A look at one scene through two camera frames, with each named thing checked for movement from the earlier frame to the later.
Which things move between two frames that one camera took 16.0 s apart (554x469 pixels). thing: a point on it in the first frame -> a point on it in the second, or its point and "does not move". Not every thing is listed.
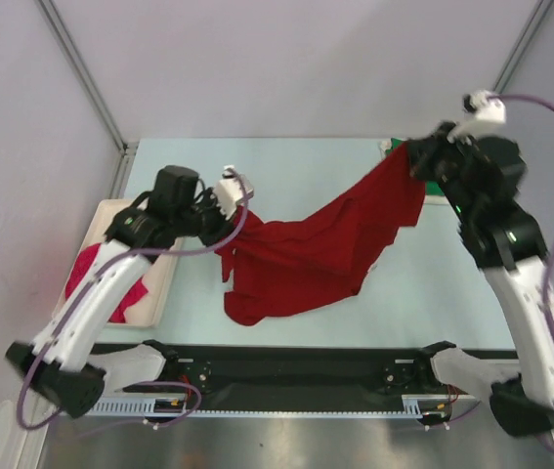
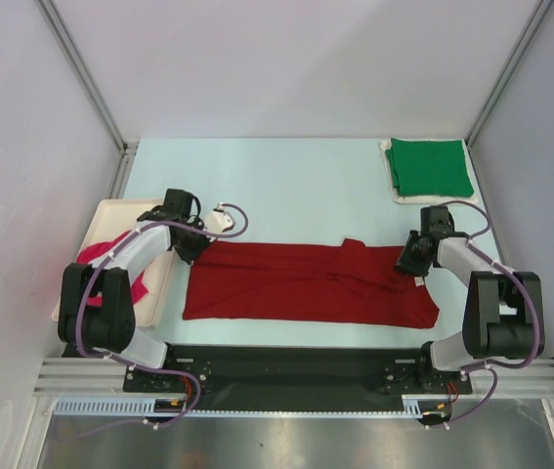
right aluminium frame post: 538,13 does not move
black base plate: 279,371 does not move
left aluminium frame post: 128,151 does not move
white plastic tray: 156,274 does not move
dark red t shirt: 277,267 -> 343,284
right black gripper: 423,147 -> 404,261
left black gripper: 221,225 -> 189,256
